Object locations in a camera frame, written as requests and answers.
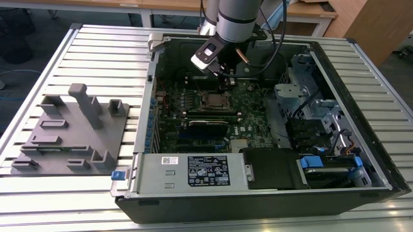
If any silver power supply unit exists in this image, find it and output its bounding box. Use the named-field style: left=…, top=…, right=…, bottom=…
left=127, top=152, right=250, bottom=194

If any black graphics card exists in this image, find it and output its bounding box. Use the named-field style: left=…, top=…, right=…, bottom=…
left=188, top=119, right=232, bottom=144

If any wooden cabinet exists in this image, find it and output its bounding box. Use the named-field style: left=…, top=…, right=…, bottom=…
left=323, top=0, right=413, bottom=65

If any black RAM slot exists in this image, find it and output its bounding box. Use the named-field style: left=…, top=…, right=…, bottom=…
left=186, top=110, right=242, bottom=116
left=186, top=115, right=242, bottom=121

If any black plastic shroud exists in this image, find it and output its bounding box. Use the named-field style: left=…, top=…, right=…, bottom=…
left=241, top=147, right=312, bottom=190

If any wooden desk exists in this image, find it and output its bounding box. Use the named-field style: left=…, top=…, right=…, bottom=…
left=142, top=0, right=339, bottom=37
left=0, top=0, right=153, bottom=28

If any black PC case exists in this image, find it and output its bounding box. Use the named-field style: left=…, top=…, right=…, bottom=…
left=110, top=32, right=413, bottom=224

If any black office chair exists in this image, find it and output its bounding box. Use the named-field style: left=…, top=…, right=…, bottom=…
left=0, top=7, right=38, bottom=65

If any silver metal disk bay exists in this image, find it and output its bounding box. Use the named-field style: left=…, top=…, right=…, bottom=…
left=280, top=53, right=320, bottom=85
left=273, top=83, right=321, bottom=119

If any pale blue teach pendant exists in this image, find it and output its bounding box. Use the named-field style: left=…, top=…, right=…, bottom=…
left=261, top=7, right=289, bottom=30

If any coloured wire bundle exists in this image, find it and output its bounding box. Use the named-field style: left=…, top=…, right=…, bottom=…
left=341, top=142, right=357, bottom=156

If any blue disk carrier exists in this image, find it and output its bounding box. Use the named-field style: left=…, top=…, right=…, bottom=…
left=349, top=156, right=371, bottom=188

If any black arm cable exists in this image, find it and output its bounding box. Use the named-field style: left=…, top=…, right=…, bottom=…
left=222, top=0, right=290, bottom=79

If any green RAM stick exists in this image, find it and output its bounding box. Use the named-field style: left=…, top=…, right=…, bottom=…
left=38, top=147, right=75, bottom=154

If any hard disk in blue carrier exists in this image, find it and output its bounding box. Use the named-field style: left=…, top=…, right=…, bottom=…
left=297, top=156, right=353, bottom=189

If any office chair base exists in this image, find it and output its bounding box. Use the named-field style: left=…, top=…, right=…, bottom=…
left=392, top=33, right=413, bottom=58

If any silver metal bracket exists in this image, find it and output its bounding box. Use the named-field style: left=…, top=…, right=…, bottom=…
left=307, top=98, right=351, bottom=155

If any grey parts rack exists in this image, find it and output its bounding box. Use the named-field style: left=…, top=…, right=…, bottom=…
left=11, top=83, right=131, bottom=175

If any silver chipset heatsink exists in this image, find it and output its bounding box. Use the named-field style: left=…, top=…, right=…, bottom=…
left=230, top=138, right=252, bottom=149

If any CPU socket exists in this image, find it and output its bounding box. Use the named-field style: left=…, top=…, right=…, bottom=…
left=200, top=91, right=236, bottom=112

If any green motherboard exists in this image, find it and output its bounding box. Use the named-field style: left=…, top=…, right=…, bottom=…
left=151, top=78, right=282, bottom=154

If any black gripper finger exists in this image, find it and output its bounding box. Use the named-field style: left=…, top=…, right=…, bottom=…
left=218, top=70, right=238, bottom=92

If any black fan housing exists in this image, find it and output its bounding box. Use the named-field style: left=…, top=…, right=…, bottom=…
left=285, top=117, right=332, bottom=151

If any grey case latch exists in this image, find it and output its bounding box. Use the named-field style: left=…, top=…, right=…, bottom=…
left=147, top=33, right=166, bottom=53

